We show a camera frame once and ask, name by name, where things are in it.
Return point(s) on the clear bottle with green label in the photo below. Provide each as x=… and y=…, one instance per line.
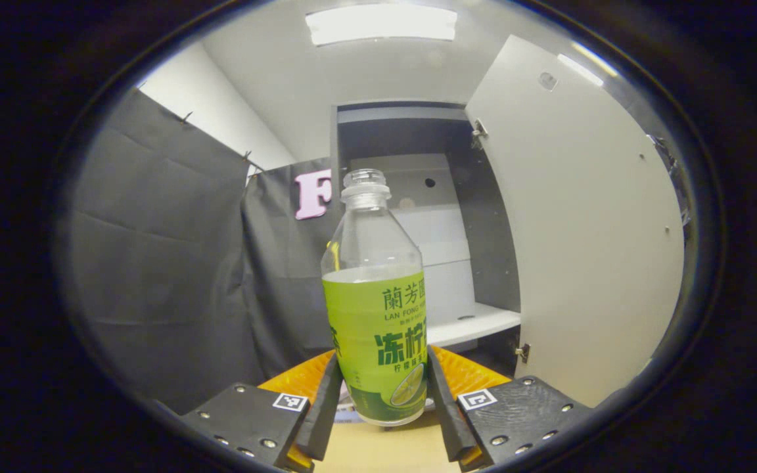
x=372, y=328

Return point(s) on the white paper packet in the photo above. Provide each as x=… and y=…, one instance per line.
x=344, y=407

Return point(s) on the metal door hinge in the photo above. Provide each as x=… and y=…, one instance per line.
x=523, y=351
x=479, y=128

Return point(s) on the large ceiling light panel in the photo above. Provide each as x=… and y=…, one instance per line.
x=382, y=25

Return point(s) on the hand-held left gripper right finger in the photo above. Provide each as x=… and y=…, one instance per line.
x=447, y=414

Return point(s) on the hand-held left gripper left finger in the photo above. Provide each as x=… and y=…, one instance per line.
x=327, y=414

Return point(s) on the black backdrop cloth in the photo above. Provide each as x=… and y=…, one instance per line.
x=280, y=276
x=155, y=263

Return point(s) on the white cabinet shelf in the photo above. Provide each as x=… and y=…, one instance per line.
x=477, y=323

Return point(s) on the grey cabinet door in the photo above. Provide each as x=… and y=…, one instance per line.
x=582, y=230

